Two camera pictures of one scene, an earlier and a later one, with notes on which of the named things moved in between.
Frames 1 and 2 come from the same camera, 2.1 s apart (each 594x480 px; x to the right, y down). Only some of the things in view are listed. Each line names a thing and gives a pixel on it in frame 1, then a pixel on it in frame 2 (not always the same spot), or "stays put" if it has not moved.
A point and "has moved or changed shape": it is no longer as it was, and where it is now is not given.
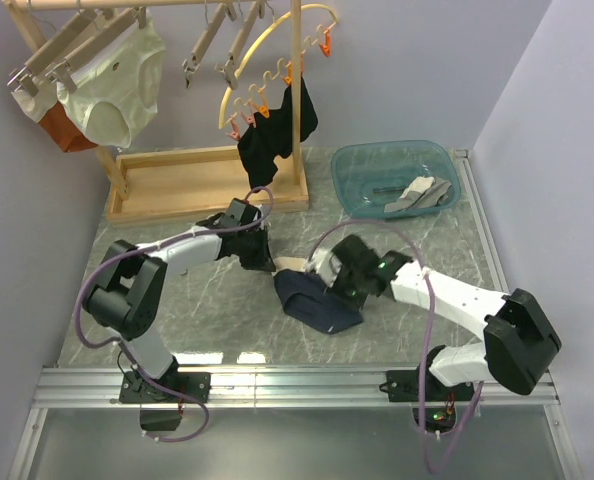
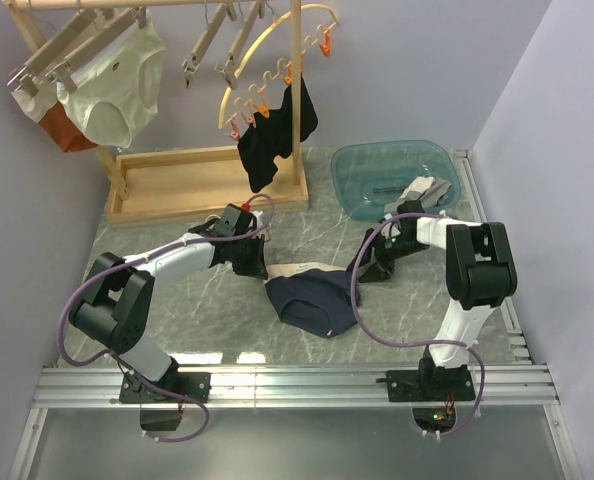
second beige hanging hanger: (257, 10) stays put
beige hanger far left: (25, 77) stays put
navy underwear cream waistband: (304, 297) has moved or changed shape
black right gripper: (337, 291) → (382, 269)
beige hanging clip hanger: (210, 34) stays put
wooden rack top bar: (129, 4) stays put
